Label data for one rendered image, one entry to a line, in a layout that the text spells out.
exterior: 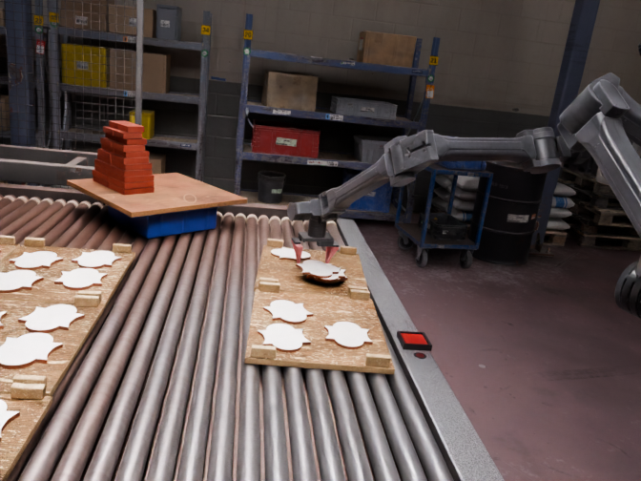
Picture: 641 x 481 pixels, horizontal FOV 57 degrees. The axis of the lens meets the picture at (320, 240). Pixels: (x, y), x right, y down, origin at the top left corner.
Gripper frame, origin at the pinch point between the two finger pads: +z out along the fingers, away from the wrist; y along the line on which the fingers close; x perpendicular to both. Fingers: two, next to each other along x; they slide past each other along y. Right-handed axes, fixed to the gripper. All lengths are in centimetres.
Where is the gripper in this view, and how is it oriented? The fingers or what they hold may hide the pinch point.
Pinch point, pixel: (312, 261)
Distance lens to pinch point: 188.7
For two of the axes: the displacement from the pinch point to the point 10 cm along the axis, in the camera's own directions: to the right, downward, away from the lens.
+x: -3.1, -3.4, 8.9
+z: -1.3, 9.4, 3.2
